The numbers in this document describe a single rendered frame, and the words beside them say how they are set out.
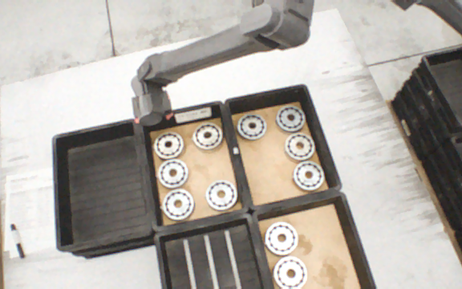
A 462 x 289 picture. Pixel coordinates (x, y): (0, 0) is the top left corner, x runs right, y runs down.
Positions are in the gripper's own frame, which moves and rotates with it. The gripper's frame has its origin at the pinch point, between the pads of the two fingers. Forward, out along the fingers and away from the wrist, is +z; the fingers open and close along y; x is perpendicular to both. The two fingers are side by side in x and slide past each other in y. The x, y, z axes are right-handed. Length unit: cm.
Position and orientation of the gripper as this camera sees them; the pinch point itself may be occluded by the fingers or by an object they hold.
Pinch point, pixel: (156, 118)
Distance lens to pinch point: 113.2
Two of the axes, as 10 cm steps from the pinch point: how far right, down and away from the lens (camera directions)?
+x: -2.3, -8.9, 4.0
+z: 0.2, 4.0, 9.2
